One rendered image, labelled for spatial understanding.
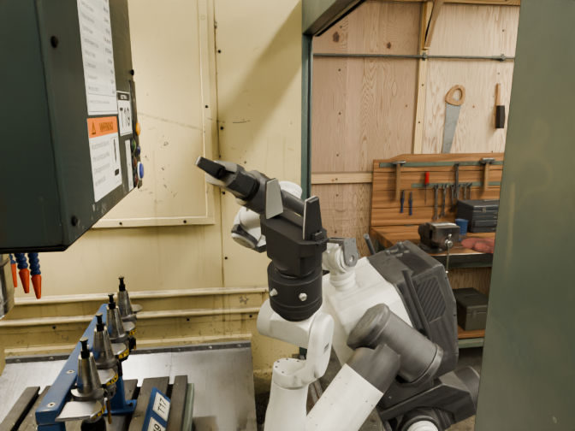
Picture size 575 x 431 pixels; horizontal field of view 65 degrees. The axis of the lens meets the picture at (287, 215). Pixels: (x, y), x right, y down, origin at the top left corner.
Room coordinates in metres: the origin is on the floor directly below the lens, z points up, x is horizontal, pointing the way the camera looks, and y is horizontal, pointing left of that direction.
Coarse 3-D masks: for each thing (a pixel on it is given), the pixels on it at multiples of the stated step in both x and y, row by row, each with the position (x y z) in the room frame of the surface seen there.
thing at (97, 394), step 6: (102, 384) 0.80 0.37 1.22; (72, 390) 0.78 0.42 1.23; (96, 390) 0.78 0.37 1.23; (102, 390) 0.78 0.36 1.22; (72, 396) 0.77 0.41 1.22; (78, 396) 0.76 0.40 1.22; (84, 396) 0.76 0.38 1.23; (90, 396) 0.76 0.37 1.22; (96, 396) 0.77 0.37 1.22; (102, 396) 0.79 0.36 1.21
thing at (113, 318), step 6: (108, 312) 1.00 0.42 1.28; (114, 312) 1.00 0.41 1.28; (108, 318) 1.00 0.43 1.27; (114, 318) 1.00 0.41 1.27; (120, 318) 1.01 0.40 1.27; (108, 324) 0.99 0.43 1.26; (114, 324) 0.99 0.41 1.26; (120, 324) 1.00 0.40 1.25; (108, 330) 0.99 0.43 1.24; (114, 330) 0.99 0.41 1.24; (120, 330) 1.00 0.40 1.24; (114, 336) 0.99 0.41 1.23
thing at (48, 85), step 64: (0, 0) 0.46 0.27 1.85; (64, 0) 0.54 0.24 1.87; (0, 64) 0.46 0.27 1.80; (64, 64) 0.51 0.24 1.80; (128, 64) 0.86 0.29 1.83; (0, 128) 0.46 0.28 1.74; (64, 128) 0.49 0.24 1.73; (0, 192) 0.45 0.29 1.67; (64, 192) 0.47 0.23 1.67; (128, 192) 0.81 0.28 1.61
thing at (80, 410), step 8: (88, 400) 0.76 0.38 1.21; (96, 400) 0.76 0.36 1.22; (64, 408) 0.74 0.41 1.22; (72, 408) 0.74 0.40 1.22; (80, 408) 0.74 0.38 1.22; (88, 408) 0.74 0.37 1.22; (96, 408) 0.74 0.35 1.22; (56, 416) 0.71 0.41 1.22; (64, 416) 0.71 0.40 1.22; (72, 416) 0.71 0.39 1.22; (80, 416) 0.72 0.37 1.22; (88, 416) 0.72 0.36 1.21
